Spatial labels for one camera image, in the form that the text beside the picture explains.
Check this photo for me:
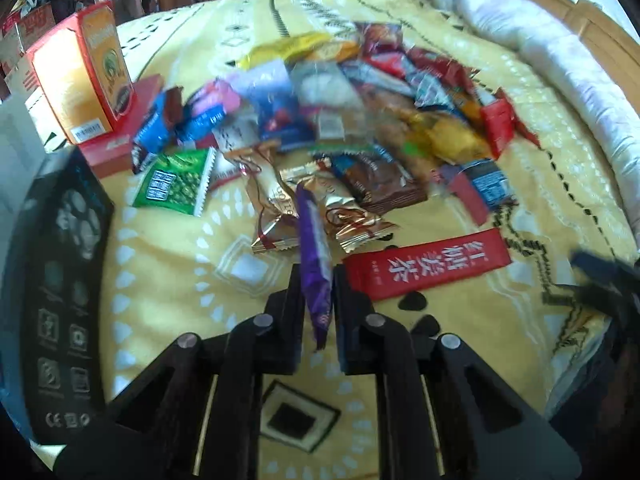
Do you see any blue and brown snack packet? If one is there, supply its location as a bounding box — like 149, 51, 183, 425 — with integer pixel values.
131, 86, 186, 175

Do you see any wooden headboard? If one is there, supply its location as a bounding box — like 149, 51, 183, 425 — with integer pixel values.
492, 0, 640, 76

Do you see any white quilt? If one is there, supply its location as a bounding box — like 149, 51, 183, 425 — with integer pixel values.
397, 0, 640, 241

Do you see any orange cardboard box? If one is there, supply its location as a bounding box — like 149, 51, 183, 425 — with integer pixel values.
25, 1, 136, 146

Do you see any flat red box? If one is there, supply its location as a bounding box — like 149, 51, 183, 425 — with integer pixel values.
77, 74, 166, 180

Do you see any green pea snack packet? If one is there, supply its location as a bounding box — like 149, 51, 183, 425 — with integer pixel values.
131, 147, 217, 217

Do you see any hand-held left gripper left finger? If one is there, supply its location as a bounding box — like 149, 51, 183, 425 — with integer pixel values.
55, 262, 306, 480

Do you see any pile of mixed snack packets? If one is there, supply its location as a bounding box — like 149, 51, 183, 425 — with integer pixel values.
215, 22, 542, 171

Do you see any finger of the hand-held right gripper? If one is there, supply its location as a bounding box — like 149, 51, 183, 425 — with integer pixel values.
570, 251, 634, 284
542, 283, 632, 318

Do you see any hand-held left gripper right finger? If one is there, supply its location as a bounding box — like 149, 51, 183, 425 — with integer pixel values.
332, 263, 583, 480

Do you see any blue and red snack packet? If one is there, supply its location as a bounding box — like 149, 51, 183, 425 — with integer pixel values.
440, 159, 519, 226

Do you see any long red tea packet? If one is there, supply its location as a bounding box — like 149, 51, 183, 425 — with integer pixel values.
342, 227, 512, 301

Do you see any black printed box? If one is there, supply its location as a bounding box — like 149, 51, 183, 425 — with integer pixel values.
0, 147, 115, 446

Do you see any purple snack packet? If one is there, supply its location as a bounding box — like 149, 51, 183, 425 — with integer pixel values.
294, 181, 334, 352

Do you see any brown cardboard carton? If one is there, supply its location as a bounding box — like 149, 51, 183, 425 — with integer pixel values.
0, 2, 57, 101

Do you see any blue and pink snack packet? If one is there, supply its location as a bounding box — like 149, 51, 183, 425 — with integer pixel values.
175, 79, 244, 144

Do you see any gold snack packet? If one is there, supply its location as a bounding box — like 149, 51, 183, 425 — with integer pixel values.
222, 140, 302, 256
280, 157, 401, 254

